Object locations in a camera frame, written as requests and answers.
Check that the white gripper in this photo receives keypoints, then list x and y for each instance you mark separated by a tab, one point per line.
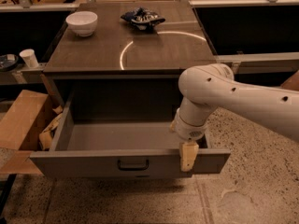
188	130

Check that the grey top drawer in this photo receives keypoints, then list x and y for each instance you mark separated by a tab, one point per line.
94	149

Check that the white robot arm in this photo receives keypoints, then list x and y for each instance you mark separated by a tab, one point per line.
206	88

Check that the grey drawer cabinet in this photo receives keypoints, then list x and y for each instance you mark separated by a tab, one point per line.
123	73

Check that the blue chip bag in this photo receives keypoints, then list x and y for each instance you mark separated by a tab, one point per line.
143	18

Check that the crumpled items in box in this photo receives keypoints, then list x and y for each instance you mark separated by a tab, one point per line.
46	137

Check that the white ceramic bowl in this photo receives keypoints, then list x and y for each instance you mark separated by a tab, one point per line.
82	23

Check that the brown cardboard box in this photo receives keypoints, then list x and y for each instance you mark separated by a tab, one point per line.
20	128

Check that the white paper cup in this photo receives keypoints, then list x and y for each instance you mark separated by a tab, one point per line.
29	57

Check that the dark round lid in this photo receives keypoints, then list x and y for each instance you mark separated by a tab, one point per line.
8	62

